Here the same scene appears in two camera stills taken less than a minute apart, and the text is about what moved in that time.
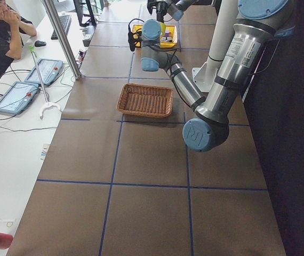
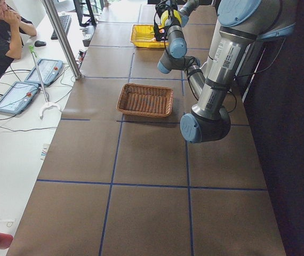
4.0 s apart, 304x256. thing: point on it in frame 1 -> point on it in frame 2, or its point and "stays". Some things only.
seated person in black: (2, 30) stays
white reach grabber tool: (47, 104) stays
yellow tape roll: (162, 29) -> (165, 16)
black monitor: (79, 6) stays
